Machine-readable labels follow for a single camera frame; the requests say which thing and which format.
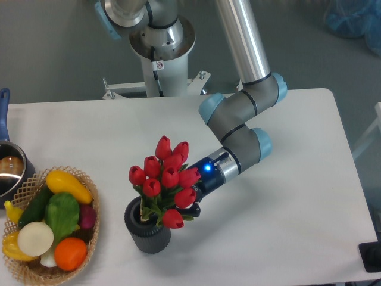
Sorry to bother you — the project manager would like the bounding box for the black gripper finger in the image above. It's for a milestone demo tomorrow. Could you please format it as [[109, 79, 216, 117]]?
[[178, 202, 201, 217]]

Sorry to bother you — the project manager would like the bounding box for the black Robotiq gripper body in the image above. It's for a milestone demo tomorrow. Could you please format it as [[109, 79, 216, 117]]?
[[188, 158, 226, 202]]

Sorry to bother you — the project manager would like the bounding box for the red tulip bouquet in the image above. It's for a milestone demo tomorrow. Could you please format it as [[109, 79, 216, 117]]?
[[129, 135, 201, 229]]

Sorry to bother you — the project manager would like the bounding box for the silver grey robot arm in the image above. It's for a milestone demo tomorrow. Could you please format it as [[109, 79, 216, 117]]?
[[96, 1, 288, 220]]

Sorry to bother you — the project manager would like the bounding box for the dark grey ribbed vase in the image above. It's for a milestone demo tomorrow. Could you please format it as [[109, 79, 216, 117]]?
[[124, 197, 171, 254]]

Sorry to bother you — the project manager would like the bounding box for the purple red onion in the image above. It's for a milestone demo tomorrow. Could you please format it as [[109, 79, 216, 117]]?
[[78, 205, 97, 229]]

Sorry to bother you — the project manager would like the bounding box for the orange fruit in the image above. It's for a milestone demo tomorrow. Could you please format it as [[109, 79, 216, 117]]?
[[54, 237, 87, 271]]

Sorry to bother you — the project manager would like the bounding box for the green lettuce leaf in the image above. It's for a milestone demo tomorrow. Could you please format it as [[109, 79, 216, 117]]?
[[45, 192, 80, 247]]

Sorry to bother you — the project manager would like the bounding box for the yellow squash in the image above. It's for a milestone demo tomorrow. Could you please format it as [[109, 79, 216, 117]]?
[[45, 170, 93, 204]]

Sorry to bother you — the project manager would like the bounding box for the dark green cucumber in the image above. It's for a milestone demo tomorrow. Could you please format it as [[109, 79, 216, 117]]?
[[18, 185, 53, 229]]

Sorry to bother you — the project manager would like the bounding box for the white round onion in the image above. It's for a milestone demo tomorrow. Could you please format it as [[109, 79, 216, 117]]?
[[17, 222, 54, 257]]

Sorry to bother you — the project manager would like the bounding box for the woven wicker basket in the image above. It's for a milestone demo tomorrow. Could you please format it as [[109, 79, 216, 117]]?
[[2, 166, 101, 285]]

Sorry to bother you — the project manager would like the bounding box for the black device at edge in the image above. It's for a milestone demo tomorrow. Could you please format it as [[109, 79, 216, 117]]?
[[358, 241, 380, 273]]

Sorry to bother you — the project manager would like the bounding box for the yellow bell pepper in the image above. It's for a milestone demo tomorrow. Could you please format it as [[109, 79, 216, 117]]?
[[2, 231, 38, 262]]

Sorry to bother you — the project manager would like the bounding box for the blue plastic bag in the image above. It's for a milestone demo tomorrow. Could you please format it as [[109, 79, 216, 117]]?
[[324, 1, 380, 56]]

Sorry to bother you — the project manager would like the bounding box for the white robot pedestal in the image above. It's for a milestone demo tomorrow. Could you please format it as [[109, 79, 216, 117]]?
[[103, 16, 211, 100]]

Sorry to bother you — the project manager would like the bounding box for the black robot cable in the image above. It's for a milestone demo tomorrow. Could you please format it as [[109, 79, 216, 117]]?
[[150, 46, 164, 97]]

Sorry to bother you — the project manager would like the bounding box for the white frame at right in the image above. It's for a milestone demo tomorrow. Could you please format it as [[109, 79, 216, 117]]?
[[352, 102, 380, 160]]

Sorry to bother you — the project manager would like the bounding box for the blue handled saucepan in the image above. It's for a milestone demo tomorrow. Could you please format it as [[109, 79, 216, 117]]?
[[1, 88, 35, 209]]

